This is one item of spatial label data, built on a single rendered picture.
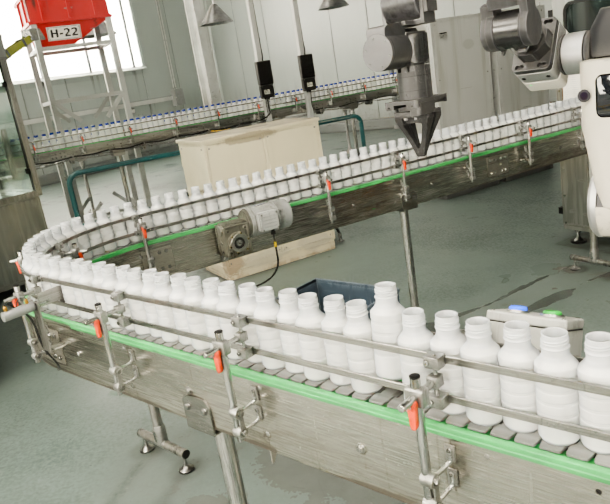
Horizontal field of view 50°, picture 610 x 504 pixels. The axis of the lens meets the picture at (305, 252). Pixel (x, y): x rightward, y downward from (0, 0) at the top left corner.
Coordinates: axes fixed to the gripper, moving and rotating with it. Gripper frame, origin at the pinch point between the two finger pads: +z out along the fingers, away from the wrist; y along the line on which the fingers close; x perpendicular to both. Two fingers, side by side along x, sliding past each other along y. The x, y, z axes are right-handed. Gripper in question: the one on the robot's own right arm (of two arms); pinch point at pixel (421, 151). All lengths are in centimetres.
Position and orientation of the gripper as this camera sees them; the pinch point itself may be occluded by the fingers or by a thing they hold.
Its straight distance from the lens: 116.0
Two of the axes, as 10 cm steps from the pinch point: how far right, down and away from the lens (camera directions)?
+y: -6.5, 2.9, -7.1
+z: 1.4, 9.6, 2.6
